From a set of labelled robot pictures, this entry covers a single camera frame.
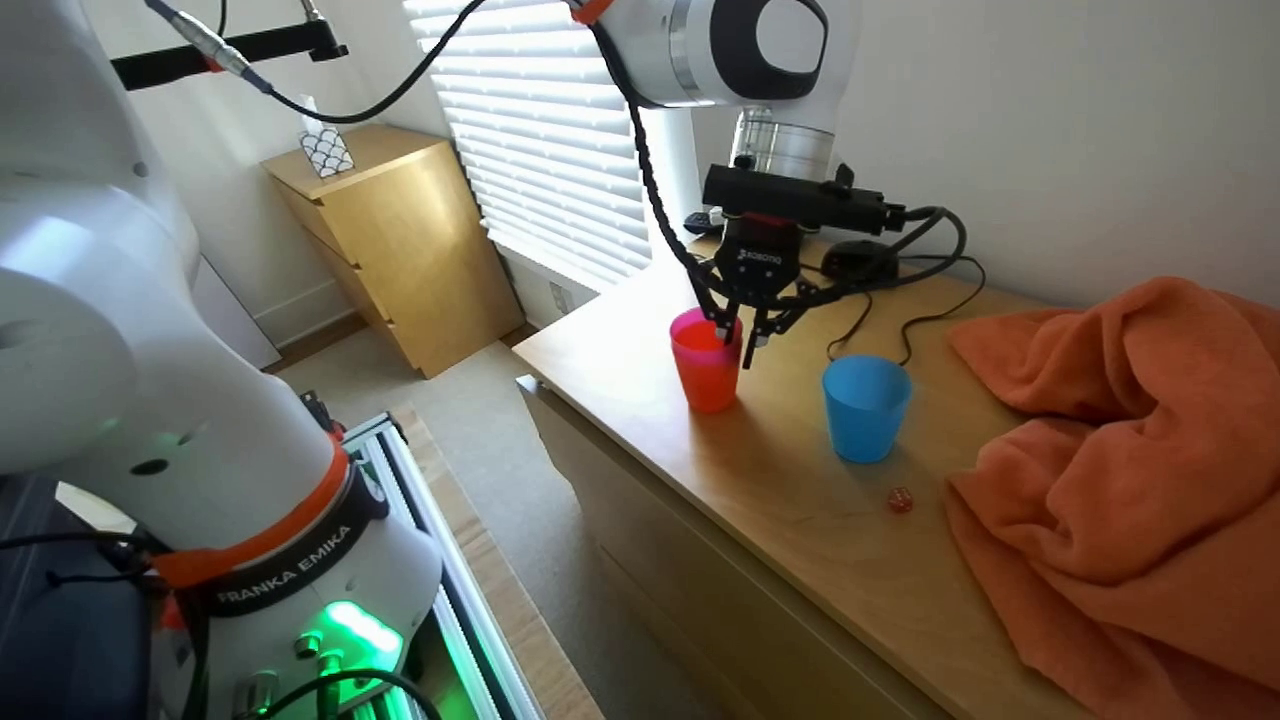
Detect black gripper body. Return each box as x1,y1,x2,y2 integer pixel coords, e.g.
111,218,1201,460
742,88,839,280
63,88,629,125
697,218,818,323

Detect pink plastic cup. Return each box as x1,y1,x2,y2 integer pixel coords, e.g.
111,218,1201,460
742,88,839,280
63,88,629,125
666,308,735,418

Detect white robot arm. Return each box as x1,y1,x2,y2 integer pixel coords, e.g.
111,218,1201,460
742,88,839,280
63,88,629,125
0,0,439,720

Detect black computer mouse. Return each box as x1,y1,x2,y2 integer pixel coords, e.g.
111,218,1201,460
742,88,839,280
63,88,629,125
818,239,897,290

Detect blue plastic cup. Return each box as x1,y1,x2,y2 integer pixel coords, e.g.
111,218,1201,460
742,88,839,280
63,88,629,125
822,358,913,465

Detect wooden dresser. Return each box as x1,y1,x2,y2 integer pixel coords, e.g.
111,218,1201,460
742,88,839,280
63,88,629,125
514,261,1085,720

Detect white window blind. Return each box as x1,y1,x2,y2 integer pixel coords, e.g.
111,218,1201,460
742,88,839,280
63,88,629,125
398,0,652,291

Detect small wooden cabinet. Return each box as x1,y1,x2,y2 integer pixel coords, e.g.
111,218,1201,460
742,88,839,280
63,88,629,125
263,125,522,375

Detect orange towel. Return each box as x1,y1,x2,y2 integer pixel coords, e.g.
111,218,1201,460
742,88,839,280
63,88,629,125
946,278,1280,720

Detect patterned white card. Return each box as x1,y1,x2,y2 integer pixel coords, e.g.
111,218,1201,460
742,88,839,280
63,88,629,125
299,125,352,180

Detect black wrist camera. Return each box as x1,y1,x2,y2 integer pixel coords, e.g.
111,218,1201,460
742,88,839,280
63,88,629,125
702,163,907,238

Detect black mouse cable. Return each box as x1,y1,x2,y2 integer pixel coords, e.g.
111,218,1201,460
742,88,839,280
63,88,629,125
822,205,990,373

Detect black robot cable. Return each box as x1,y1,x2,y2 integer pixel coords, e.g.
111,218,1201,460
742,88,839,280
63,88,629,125
138,0,730,336

